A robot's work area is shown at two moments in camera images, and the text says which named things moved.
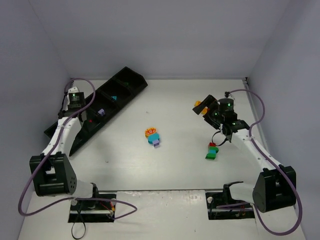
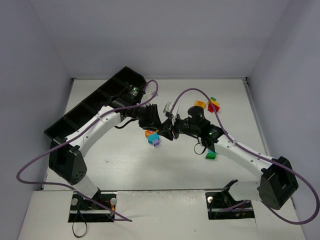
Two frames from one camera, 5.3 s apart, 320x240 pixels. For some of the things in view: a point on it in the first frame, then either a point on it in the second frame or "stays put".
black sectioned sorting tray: x=103 y=102 stays put
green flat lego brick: x=211 y=156 stays put
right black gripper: x=210 y=111 → x=175 y=124
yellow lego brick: x=197 y=103 stays put
